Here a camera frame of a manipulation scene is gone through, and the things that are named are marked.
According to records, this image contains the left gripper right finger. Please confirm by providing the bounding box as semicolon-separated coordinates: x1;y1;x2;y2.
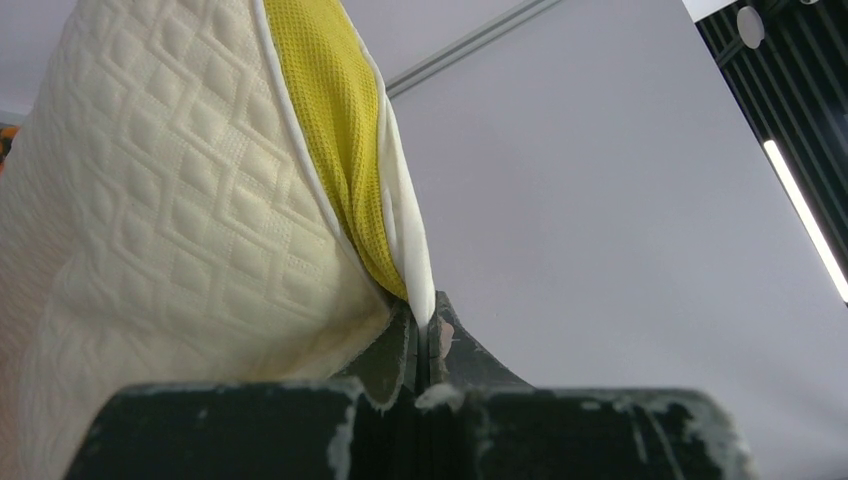
417;293;758;479

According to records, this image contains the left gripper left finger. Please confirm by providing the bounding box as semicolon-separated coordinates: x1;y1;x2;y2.
66;302;417;479

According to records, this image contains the white quilted pillow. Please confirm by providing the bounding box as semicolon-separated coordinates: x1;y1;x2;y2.
1;1;436;479

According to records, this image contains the orange patterned pillowcase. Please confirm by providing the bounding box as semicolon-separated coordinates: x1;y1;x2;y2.
0;126;20;171

